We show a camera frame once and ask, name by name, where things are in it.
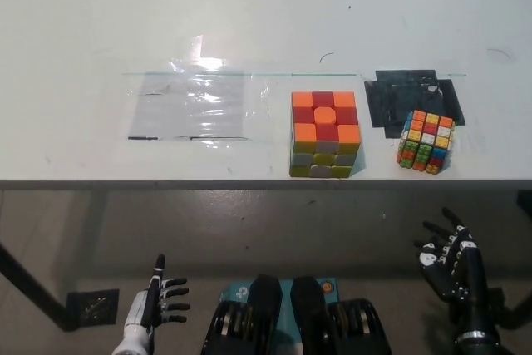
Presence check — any large orange red puzzle cube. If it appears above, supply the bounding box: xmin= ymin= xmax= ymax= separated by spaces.
xmin=289 ymin=90 xmax=362 ymax=179

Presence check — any small multicolour studded puzzle cube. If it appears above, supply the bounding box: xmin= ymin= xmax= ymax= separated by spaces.
xmin=396 ymin=109 xmax=457 ymax=175

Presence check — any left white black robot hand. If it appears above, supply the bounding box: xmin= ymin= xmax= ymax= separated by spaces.
xmin=111 ymin=253 xmax=192 ymax=355

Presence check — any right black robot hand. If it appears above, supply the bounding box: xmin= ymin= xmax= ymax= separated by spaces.
xmin=412 ymin=206 xmax=495 ymax=338

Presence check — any clear plastic sheet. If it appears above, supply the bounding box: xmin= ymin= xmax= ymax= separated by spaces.
xmin=124 ymin=70 xmax=273 ymax=147

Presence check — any black diagonal table leg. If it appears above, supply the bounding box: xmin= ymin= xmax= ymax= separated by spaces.
xmin=0 ymin=241 xmax=80 ymax=333
xmin=496 ymin=290 xmax=532 ymax=331

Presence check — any black tape patch on desk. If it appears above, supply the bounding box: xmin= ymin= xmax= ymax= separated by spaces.
xmin=363 ymin=69 xmax=466 ymax=140

